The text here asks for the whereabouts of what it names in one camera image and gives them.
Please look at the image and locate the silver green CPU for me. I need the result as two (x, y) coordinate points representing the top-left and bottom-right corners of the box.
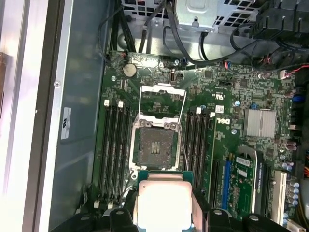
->
(134, 170), (201, 232)

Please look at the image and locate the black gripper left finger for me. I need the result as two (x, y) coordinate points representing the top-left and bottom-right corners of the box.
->
(49, 188), (138, 232)

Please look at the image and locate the green motherboard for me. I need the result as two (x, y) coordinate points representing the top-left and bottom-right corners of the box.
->
(91, 50), (309, 232)

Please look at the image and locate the silver finned heatsink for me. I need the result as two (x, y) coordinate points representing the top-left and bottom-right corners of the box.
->
(243, 108), (276, 137)

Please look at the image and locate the round coin battery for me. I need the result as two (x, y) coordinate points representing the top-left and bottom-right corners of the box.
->
(122, 62), (138, 78)

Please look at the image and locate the blue expansion slot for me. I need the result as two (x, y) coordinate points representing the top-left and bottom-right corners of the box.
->
(222, 156), (233, 211)

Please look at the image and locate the silver perforated disk bay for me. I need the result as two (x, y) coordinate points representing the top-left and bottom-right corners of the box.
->
(120, 0), (266, 33)

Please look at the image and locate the CPU socket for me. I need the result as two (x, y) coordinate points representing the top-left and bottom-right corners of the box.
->
(129, 113), (183, 172)

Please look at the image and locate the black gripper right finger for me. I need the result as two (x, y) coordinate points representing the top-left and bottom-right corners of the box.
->
(193, 187), (290, 232)

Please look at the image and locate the white expansion slot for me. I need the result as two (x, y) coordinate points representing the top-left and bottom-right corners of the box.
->
(273, 169), (288, 227)

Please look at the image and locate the black open PC case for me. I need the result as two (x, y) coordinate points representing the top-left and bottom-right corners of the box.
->
(21, 0), (309, 232)

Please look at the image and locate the metal socket cover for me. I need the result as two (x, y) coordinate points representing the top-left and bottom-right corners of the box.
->
(139, 83), (188, 121)

